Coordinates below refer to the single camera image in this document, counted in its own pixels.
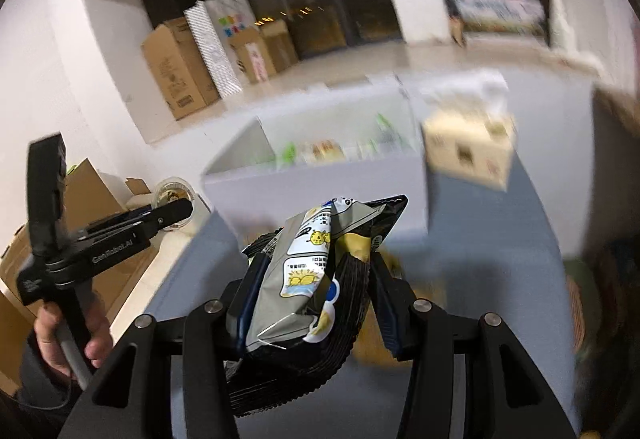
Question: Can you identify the round yellow noodle cake pack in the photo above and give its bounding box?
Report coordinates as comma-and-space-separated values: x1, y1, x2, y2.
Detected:
352, 251, 445, 369

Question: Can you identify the black grey snack bag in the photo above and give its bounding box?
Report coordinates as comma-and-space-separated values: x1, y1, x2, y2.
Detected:
227, 196, 408, 417

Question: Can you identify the green long snack pack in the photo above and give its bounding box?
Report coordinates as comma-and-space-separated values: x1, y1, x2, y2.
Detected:
372, 114, 405, 153

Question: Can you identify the person's left hand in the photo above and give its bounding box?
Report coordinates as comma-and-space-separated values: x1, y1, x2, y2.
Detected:
34, 292, 114, 381

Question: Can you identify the small round jelly cup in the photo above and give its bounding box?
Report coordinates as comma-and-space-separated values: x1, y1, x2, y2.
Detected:
151, 177, 196, 231

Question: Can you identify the large brown cardboard box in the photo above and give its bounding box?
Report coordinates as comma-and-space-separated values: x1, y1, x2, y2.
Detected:
142, 17, 220, 120

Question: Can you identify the white open storage box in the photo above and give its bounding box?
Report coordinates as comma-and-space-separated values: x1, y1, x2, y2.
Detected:
202, 75, 428, 237

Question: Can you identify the perforated white panel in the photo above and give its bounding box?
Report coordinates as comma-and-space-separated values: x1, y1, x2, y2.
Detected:
184, 0, 243, 98

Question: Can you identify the yellow tissue pack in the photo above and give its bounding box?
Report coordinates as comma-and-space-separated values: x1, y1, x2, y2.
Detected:
418, 69, 518, 191

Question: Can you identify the small open cardboard box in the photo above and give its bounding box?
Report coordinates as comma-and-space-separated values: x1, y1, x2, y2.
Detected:
230, 20, 298, 84

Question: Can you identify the white paper shopping bag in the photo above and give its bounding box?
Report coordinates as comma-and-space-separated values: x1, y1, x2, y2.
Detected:
205, 0, 256, 86

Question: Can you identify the white foam box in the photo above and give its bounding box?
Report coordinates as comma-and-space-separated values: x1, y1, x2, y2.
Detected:
391, 0, 452, 45

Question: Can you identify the long printed gift box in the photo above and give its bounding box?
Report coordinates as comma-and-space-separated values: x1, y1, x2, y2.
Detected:
454, 0, 546, 37

